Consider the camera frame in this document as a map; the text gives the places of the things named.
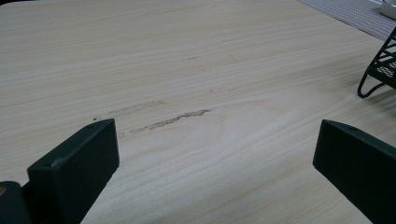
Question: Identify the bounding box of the white bowl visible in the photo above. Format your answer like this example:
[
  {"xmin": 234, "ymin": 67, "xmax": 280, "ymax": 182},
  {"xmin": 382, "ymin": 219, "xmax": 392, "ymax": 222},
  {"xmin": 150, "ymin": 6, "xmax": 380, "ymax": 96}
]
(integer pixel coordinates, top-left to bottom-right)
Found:
[{"xmin": 379, "ymin": 0, "xmax": 396, "ymax": 21}]

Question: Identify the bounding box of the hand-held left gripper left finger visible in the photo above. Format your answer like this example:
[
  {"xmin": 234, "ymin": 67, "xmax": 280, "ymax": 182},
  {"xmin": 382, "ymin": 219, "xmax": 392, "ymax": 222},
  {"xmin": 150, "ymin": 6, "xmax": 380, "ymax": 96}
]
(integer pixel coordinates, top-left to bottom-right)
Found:
[{"xmin": 21, "ymin": 118, "xmax": 120, "ymax": 224}]

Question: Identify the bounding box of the black wire rack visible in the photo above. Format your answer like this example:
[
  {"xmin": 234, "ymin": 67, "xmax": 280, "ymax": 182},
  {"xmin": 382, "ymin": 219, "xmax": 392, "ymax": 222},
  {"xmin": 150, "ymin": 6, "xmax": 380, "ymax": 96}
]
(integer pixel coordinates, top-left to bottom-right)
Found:
[{"xmin": 357, "ymin": 26, "xmax": 396, "ymax": 99}]

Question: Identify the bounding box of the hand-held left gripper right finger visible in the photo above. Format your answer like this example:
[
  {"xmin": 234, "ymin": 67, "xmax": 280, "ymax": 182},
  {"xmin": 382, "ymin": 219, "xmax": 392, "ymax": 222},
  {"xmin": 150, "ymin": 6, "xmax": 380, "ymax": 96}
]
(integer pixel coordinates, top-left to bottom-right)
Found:
[{"xmin": 312, "ymin": 119, "xmax": 396, "ymax": 224}]

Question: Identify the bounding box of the grey striped placemat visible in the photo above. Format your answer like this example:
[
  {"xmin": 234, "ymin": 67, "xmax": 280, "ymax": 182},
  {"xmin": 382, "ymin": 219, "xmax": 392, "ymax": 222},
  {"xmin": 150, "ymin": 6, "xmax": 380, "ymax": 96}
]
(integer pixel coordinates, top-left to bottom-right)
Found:
[{"xmin": 295, "ymin": 0, "xmax": 396, "ymax": 42}]

